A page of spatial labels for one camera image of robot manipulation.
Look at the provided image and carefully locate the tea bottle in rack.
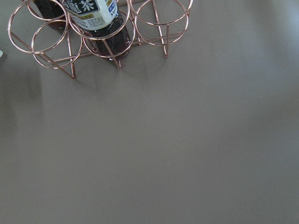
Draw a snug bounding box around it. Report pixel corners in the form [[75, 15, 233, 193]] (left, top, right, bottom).
[[35, 0, 132, 62]]

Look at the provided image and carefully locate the copper wire bottle rack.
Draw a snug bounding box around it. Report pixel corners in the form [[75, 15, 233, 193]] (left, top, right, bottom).
[[7, 0, 193, 79]]

